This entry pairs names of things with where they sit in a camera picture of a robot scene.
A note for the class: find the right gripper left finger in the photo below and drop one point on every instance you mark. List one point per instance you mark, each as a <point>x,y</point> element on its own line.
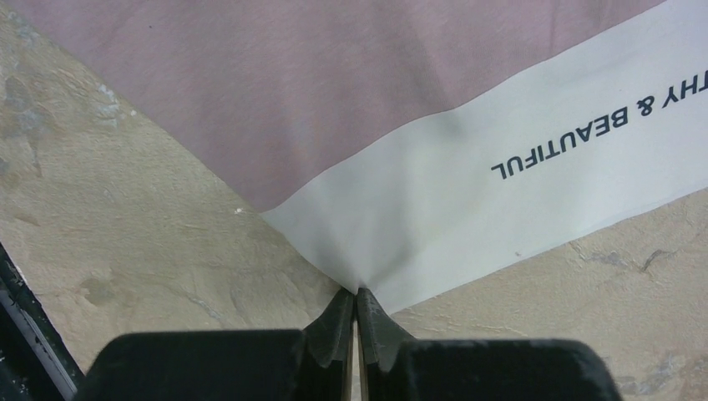
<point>327,361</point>

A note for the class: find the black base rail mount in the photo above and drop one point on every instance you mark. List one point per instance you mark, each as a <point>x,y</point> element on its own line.
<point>35,363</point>

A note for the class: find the pink and white underwear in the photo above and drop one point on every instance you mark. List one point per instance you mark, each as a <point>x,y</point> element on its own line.
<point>411,147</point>

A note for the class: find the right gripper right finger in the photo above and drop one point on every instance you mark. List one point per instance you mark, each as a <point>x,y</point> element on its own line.
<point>383,375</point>

